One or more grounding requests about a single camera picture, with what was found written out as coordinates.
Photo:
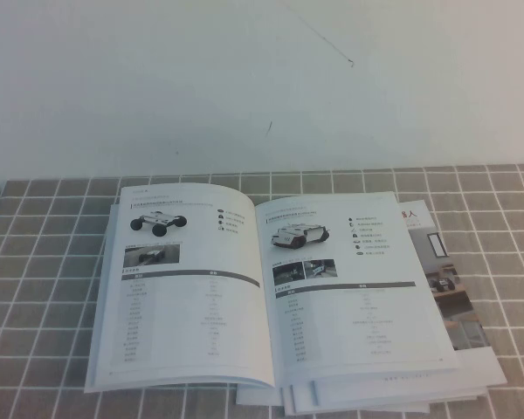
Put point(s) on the white product catalogue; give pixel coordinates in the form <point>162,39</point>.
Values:
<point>201,283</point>

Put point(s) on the brochure with red title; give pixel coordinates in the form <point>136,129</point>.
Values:
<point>445,262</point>

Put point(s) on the grey checked tablecloth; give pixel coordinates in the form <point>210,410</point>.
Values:
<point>35,262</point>

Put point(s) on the white booklet with footer text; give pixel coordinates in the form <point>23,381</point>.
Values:
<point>476,371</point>

